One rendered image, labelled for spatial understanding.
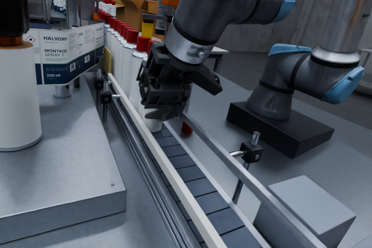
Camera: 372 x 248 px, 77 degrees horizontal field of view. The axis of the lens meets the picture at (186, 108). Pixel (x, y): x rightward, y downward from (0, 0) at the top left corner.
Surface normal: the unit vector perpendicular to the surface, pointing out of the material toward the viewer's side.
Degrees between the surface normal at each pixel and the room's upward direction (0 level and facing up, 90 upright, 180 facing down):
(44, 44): 90
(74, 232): 0
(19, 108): 90
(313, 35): 90
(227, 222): 0
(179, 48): 110
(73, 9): 90
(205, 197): 0
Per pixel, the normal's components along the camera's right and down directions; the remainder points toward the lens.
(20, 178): 0.16, -0.90
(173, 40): -0.75, 0.30
